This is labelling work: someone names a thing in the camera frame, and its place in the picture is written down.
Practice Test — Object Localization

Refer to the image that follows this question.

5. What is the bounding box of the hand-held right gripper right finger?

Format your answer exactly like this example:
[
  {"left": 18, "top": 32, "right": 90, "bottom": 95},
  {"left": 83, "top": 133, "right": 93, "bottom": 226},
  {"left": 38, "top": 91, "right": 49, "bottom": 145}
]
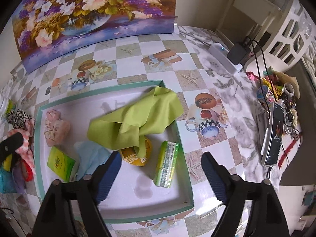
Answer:
[{"left": 201, "top": 152, "right": 290, "bottom": 237}]

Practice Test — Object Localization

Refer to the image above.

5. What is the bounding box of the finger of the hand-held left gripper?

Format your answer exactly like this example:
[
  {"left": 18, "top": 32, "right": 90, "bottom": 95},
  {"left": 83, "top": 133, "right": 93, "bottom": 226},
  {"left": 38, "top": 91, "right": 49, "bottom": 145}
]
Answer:
[{"left": 0, "top": 131, "right": 25, "bottom": 165}]

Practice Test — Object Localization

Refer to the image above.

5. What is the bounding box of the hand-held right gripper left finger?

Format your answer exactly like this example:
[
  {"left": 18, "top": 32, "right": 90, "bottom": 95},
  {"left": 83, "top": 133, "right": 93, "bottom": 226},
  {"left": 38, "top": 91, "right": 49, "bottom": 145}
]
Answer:
[{"left": 32, "top": 150, "right": 122, "bottom": 237}]

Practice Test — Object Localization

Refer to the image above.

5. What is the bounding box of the yellow sponge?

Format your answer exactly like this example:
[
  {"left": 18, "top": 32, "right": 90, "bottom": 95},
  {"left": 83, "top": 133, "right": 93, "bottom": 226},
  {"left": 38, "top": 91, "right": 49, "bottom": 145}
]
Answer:
[{"left": 2, "top": 153, "right": 19, "bottom": 172}]

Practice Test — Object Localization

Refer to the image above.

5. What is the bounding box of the pink floral scrunchie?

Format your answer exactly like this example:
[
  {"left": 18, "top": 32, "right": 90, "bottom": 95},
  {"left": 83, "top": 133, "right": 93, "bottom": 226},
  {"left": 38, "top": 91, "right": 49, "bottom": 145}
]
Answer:
[{"left": 6, "top": 118, "right": 36, "bottom": 176}]

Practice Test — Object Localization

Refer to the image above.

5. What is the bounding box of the leopard print scrunchie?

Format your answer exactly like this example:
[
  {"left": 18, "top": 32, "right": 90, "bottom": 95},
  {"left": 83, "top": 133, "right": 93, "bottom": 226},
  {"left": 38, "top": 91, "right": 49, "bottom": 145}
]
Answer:
[{"left": 5, "top": 109, "right": 32, "bottom": 130}]

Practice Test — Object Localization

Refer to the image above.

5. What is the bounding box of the blue face mask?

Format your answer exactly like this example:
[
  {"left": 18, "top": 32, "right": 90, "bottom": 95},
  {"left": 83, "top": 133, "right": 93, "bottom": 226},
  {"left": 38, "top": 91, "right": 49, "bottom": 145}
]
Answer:
[{"left": 73, "top": 141, "right": 113, "bottom": 181}]

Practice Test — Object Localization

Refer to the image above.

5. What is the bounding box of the round yellow packet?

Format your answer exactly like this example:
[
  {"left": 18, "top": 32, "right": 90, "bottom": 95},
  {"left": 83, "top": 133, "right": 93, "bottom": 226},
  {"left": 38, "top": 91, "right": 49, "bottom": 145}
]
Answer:
[{"left": 120, "top": 137, "right": 152, "bottom": 167}]

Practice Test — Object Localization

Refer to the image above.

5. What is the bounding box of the red ring band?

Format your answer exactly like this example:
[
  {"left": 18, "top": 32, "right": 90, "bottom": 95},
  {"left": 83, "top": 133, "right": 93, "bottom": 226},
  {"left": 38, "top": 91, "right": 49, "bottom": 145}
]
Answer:
[{"left": 20, "top": 158, "right": 34, "bottom": 182}]

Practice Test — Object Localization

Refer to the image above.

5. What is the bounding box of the purple cloth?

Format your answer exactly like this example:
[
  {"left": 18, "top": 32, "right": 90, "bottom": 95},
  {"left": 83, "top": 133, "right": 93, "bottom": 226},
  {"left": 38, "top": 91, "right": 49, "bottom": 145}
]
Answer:
[{"left": 12, "top": 165, "right": 27, "bottom": 194}]

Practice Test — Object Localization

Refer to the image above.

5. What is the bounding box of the teal rimmed white tray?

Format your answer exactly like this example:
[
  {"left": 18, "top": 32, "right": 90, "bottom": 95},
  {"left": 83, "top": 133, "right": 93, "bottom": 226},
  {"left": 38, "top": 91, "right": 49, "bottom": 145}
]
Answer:
[{"left": 33, "top": 80, "right": 195, "bottom": 224}]

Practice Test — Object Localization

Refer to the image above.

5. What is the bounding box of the pink patterned cloth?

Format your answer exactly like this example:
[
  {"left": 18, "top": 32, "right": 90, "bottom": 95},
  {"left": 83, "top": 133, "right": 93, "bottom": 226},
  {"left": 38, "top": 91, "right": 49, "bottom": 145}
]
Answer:
[{"left": 44, "top": 110, "right": 71, "bottom": 147}]

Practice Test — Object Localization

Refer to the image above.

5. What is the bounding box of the green tissue pack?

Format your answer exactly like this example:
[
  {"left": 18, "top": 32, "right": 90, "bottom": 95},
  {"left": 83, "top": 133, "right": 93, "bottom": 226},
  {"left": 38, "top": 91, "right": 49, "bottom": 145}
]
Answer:
[
  {"left": 153, "top": 140, "right": 179, "bottom": 188},
  {"left": 47, "top": 146, "right": 76, "bottom": 182}
]

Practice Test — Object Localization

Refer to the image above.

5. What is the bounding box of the lime green cloth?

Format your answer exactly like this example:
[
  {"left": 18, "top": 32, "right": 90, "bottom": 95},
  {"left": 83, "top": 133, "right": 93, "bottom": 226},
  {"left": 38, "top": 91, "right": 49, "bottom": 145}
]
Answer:
[{"left": 87, "top": 85, "right": 184, "bottom": 158}]

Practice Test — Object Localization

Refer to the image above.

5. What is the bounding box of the smartphone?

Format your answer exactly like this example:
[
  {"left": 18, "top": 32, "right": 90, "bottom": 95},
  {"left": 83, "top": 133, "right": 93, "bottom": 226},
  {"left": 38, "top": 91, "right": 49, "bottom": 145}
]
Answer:
[{"left": 261, "top": 102, "right": 286, "bottom": 166}]

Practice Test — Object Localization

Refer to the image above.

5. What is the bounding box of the grey leaf tablecloth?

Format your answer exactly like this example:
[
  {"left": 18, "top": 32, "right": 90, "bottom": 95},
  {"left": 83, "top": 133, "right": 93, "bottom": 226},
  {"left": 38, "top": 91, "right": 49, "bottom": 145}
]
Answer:
[{"left": 176, "top": 26, "right": 303, "bottom": 185}]

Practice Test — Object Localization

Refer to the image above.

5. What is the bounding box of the pile of small trinkets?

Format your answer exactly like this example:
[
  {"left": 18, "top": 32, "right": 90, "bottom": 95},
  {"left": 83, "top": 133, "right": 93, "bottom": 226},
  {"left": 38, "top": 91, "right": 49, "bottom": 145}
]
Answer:
[{"left": 245, "top": 67, "right": 304, "bottom": 139}]

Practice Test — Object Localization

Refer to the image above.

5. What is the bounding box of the white power strip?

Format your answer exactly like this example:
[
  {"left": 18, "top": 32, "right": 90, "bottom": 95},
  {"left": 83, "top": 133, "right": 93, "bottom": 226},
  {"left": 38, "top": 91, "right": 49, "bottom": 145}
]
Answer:
[{"left": 208, "top": 42, "right": 243, "bottom": 74}]

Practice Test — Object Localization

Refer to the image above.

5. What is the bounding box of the black charger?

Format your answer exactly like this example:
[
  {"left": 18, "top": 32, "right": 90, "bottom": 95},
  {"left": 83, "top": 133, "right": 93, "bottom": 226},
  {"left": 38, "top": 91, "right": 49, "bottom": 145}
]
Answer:
[{"left": 227, "top": 42, "right": 251, "bottom": 65}]

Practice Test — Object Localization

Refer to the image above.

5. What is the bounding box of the floral painting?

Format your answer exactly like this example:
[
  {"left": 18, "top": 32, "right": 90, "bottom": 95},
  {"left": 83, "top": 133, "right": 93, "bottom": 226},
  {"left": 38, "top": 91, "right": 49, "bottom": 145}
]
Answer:
[{"left": 11, "top": 0, "right": 179, "bottom": 74}]

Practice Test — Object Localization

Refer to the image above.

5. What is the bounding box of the red strap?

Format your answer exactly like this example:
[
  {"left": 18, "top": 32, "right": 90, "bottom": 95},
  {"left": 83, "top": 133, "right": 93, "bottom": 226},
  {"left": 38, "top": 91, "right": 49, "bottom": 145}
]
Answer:
[{"left": 278, "top": 134, "right": 300, "bottom": 169}]

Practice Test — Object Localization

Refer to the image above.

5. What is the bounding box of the black cable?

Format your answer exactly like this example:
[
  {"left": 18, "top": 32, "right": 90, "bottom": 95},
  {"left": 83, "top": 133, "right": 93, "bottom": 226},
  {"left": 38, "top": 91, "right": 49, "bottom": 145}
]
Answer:
[{"left": 243, "top": 37, "right": 274, "bottom": 109}]

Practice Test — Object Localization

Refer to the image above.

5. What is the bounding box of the white frame shelf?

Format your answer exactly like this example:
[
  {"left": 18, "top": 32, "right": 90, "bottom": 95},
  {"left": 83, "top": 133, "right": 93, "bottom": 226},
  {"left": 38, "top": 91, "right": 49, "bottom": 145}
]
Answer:
[{"left": 215, "top": 0, "right": 283, "bottom": 45}]

